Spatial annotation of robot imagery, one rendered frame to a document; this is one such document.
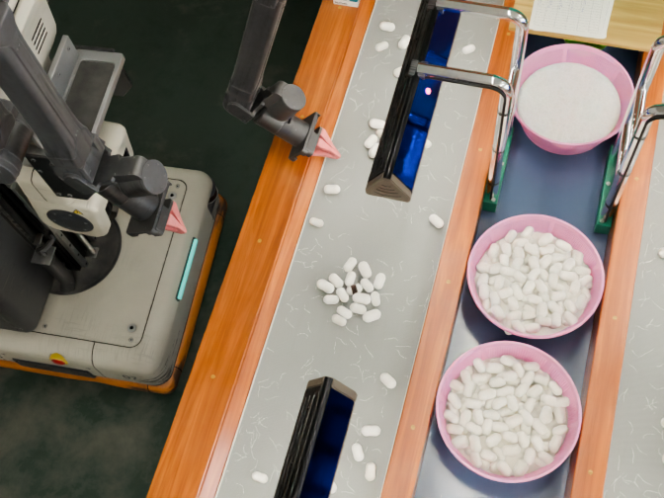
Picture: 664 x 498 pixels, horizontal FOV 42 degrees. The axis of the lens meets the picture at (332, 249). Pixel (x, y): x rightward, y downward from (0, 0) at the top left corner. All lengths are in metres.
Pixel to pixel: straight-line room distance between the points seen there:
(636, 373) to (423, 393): 0.41
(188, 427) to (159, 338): 0.66
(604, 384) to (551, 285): 0.23
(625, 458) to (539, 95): 0.81
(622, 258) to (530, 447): 0.42
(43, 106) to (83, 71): 0.51
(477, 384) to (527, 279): 0.25
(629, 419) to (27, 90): 1.18
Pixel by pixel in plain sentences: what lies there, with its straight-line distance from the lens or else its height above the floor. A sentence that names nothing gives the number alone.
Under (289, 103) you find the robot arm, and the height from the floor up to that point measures 0.95.
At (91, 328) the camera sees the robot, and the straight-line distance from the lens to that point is 2.38.
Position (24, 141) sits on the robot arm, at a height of 1.24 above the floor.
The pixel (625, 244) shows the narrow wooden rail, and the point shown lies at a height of 0.77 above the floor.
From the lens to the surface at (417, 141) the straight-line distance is 1.52.
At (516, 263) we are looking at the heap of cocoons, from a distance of 1.78.
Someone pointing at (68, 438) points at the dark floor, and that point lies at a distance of 2.62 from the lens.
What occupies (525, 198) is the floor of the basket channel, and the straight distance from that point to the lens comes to 1.93.
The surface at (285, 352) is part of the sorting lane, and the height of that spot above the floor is 0.74.
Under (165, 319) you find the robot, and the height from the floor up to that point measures 0.27.
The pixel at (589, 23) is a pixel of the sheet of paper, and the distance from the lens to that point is 2.08.
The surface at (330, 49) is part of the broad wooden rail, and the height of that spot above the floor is 0.77.
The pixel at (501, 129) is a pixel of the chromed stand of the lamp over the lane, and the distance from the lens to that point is 1.64.
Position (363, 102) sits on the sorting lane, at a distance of 1.98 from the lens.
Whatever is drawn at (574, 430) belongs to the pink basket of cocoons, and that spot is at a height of 0.76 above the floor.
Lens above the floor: 2.37
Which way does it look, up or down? 64 degrees down
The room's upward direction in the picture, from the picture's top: 13 degrees counter-clockwise
